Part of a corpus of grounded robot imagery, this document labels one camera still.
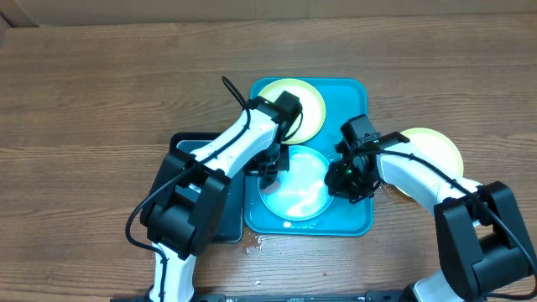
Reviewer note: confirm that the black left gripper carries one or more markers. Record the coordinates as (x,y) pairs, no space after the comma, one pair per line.
(252,169)

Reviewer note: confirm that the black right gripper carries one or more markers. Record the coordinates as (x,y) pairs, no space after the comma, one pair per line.
(340,188)

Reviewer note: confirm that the light blue plate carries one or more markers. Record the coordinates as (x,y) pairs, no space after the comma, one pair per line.
(302,194)

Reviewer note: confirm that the yellow plate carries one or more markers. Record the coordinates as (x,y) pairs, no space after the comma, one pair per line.
(313,107)
(437,147)

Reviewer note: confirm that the orange green scrub sponge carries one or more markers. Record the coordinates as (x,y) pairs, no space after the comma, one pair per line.
(269,186)

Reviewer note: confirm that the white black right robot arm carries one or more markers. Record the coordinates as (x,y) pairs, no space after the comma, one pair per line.
(483,243)

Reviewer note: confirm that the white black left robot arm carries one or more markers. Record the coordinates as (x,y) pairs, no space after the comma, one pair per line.
(186,202)

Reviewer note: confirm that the teal plastic serving tray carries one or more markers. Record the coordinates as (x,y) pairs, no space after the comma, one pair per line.
(344,98)

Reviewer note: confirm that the black water basin tray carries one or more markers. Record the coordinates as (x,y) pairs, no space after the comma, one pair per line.
(231,226)

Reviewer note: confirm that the brown cardboard backdrop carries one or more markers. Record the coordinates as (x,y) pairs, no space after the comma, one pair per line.
(29,13)

